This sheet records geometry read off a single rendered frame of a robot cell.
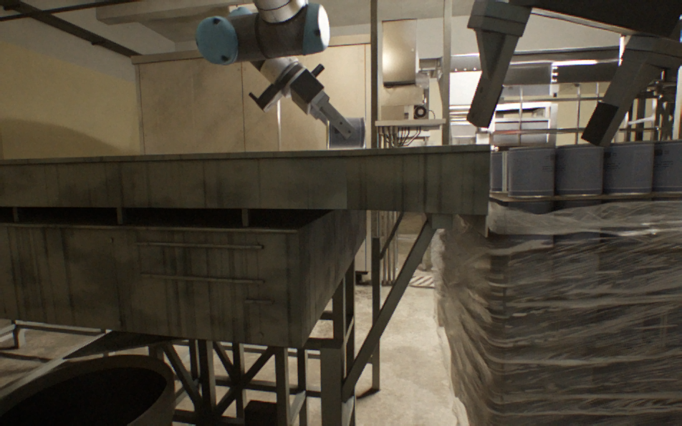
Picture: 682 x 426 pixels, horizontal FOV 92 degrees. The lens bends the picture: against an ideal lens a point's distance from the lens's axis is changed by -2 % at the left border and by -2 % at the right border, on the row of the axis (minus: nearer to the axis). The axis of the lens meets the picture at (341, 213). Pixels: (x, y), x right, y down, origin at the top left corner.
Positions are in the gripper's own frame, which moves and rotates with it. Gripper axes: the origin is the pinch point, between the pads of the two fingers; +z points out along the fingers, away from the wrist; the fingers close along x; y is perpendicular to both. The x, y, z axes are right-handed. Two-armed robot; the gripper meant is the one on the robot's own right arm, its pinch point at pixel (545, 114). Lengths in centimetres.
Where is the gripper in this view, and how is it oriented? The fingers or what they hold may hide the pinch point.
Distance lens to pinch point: 40.0
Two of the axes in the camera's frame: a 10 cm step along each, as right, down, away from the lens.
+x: 9.9, 1.0, 1.3
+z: -1.5, 8.6, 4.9
